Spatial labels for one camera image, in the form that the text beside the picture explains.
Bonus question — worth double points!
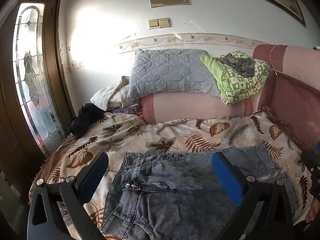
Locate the clear plastic bag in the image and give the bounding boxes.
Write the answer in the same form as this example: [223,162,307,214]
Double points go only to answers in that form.
[111,104,143,117]

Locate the blue denim pants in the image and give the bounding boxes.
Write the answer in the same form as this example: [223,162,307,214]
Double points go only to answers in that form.
[100,145,300,240]

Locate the black cloth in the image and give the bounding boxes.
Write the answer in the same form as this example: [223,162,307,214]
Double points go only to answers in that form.
[67,103,105,139]

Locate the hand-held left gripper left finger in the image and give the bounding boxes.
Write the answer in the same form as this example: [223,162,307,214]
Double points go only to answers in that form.
[27,151,109,240]

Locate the large framed wall picture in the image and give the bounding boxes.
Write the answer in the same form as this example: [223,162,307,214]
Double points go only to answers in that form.
[237,0,307,27]

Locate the grey quilted pillow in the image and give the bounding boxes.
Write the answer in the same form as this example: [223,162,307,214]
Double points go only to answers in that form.
[126,48,222,100]

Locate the grey crumpled cloth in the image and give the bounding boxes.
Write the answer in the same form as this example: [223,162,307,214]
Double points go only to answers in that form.
[215,56,258,78]

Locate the pink sofa bolster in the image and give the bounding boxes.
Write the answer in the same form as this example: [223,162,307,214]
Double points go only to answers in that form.
[140,94,260,124]

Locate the person's foot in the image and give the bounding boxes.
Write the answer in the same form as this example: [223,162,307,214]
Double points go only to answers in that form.
[306,200,320,227]

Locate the white floral pillow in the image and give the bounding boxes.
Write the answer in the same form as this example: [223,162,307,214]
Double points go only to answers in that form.
[90,76,130,111]

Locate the pink sofa backrest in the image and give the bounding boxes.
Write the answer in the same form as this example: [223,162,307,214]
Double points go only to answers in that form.
[252,44,320,150]

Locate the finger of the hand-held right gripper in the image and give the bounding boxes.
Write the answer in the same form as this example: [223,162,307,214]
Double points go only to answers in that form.
[299,141,320,202]

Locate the wooden stained glass door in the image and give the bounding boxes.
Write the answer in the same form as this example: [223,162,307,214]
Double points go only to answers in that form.
[0,0,75,198]

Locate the green patterned blanket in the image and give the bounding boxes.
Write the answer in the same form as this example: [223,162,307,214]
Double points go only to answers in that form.
[199,51,271,105]

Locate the thin beige cord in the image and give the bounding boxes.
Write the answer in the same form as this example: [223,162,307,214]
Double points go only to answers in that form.
[269,44,278,76]

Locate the leaf print blanket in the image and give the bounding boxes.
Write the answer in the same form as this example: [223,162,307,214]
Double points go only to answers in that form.
[27,110,315,240]

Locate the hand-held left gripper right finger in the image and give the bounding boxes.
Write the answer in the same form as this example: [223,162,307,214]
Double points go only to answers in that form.
[212,151,295,240]

